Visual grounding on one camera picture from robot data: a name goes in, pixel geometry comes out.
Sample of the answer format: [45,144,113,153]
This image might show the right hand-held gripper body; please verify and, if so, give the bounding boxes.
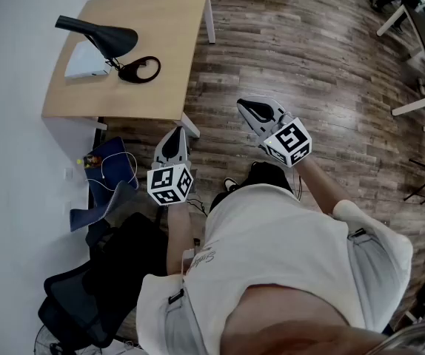
[252,111,312,169]

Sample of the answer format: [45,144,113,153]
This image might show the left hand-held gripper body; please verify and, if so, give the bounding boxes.
[147,157,195,207]

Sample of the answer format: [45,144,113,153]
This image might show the black hair dryer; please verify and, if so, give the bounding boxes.
[54,15,161,84]

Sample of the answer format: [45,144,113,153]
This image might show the person's right forearm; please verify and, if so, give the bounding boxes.
[297,157,350,214]

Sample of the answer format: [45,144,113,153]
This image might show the person's left forearm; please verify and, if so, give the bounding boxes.
[166,201,193,277]

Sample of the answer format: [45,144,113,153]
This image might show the person's black trousers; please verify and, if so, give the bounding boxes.
[209,160,295,214]

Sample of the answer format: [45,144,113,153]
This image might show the drink bottle yellow cap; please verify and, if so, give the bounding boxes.
[76,154,104,169]

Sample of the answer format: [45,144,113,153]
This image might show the black mesh office chair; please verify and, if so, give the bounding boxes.
[37,212,169,349]

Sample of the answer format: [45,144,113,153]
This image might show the person's white t-shirt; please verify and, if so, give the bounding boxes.
[135,183,414,355]

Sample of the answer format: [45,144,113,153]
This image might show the white flat box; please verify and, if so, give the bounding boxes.
[64,41,112,81]

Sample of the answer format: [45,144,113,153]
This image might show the black floor fan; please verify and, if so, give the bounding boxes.
[33,323,87,355]

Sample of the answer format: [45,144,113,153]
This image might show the white charging cable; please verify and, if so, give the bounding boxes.
[86,150,138,192]

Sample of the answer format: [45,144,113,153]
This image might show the grey shoulder strap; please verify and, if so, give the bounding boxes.
[347,227,401,332]
[164,288,208,355]

